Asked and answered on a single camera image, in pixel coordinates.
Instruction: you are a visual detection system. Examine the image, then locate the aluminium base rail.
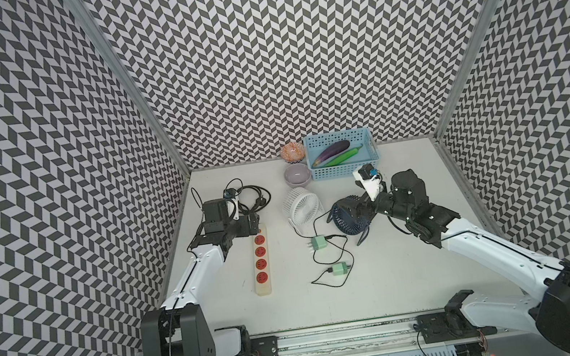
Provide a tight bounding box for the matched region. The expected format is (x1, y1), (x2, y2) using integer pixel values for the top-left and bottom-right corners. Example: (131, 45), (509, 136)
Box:
(123, 290), (570, 356)

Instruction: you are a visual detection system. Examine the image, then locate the black power strip cord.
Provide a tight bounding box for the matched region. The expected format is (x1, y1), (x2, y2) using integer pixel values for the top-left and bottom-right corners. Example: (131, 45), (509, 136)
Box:
(189, 173), (275, 230)

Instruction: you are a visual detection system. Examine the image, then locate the green adapter of navy fan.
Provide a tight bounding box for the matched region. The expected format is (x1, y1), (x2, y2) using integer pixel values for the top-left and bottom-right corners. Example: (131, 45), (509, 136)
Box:
(327, 262), (350, 276)

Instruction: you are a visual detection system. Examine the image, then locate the green chili pepper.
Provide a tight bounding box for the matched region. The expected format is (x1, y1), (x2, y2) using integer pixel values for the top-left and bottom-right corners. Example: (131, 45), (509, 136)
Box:
(323, 145), (363, 168)

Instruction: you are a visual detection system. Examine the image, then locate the beige red power strip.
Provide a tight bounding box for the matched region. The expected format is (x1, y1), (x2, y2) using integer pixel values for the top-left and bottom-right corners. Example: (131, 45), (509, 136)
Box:
(253, 223), (273, 297)

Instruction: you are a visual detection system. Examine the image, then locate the navy blue desk fan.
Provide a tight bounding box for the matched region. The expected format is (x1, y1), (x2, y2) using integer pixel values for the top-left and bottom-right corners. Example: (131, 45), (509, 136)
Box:
(326, 193), (377, 246)

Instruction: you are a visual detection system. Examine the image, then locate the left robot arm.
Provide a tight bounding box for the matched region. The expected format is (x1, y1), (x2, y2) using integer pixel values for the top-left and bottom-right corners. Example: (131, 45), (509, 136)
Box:
(140, 213), (260, 356)

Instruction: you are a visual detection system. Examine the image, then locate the light blue perforated basket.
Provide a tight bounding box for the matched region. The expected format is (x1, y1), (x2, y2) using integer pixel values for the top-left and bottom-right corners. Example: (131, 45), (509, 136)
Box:
(303, 128), (380, 181)

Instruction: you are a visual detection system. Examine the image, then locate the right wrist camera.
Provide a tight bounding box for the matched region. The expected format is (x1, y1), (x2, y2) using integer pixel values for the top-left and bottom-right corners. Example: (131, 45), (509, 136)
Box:
(353, 163), (384, 201)

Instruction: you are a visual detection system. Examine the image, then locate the lilac ceramic bowl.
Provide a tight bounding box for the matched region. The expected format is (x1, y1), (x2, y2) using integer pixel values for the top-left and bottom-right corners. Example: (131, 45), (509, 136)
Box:
(284, 163), (312, 189)

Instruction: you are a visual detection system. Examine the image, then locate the black white fan cable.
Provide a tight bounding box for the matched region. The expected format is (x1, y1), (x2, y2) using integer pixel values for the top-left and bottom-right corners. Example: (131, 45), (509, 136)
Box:
(289, 208), (344, 246)

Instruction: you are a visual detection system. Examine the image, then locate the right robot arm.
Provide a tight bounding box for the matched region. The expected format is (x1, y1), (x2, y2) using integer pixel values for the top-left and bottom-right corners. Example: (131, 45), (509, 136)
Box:
(348, 164), (570, 354)

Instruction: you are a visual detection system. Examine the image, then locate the green adapter of white fan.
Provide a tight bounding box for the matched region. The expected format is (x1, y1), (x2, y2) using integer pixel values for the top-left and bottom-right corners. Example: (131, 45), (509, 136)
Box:
(310, 235), (328, 252)

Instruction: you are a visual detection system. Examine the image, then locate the black navy fan cable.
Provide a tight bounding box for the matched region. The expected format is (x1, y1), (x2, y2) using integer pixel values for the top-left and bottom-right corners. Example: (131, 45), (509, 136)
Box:
(303, 231), (358, 293)

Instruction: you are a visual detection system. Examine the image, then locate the purple eggplant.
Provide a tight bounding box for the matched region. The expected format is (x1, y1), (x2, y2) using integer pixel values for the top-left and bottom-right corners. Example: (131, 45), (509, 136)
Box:
(312, 140), (351, 168)

